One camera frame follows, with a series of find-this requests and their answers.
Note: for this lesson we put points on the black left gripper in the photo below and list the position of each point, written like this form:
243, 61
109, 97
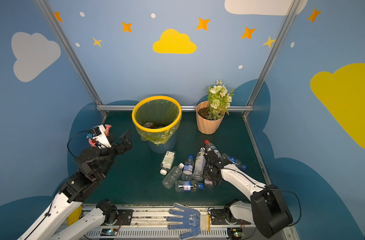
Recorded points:
118, 146

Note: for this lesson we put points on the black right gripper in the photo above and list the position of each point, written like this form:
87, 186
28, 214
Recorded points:
213, 165

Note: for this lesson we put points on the crushed bottle blue label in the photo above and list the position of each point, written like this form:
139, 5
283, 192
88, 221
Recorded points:
235, 161

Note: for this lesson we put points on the clear bottle red cap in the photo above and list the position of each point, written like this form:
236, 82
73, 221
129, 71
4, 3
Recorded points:
210, 147

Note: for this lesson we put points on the red yellow tea bottle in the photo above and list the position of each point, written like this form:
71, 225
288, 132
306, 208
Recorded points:
149, 125

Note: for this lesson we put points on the clear bottle white cap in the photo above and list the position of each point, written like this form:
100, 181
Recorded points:
171, 178

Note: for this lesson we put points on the square clear bottle white label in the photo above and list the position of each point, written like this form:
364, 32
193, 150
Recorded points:
167, 162

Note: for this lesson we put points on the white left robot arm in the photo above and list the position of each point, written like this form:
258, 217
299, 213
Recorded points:
93, 163

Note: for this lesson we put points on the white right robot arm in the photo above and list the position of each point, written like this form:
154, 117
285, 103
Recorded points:
266, 209

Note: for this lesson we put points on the yellow bin liner bag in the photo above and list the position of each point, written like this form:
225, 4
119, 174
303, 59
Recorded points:
165, 112

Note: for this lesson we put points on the blue ribbed trash bin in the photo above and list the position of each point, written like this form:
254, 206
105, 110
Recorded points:
163, 148

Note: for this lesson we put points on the small bottle blue cap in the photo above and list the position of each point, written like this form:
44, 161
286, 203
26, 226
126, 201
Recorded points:
187, 172

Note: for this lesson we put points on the lying bottle blue label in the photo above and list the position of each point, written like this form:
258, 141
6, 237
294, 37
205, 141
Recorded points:
188, 186

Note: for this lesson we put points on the peach ribbed flower pot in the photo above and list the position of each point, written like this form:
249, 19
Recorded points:
205, 126

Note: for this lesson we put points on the blue dotted work glove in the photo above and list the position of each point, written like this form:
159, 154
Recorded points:
189, 220

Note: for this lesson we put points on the artificial white flower plant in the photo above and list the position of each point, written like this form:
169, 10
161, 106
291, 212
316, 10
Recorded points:
219, 99

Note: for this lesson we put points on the yellow toy shovel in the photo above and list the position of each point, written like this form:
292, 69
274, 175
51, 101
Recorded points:
74, 216

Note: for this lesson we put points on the aluminium frame rail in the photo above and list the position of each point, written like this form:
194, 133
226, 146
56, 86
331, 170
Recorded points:
48, 13

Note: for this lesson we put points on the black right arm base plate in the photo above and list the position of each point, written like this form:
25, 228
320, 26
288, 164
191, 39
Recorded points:
218, 216

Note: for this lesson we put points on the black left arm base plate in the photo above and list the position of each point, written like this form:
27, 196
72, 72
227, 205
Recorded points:
124, 217

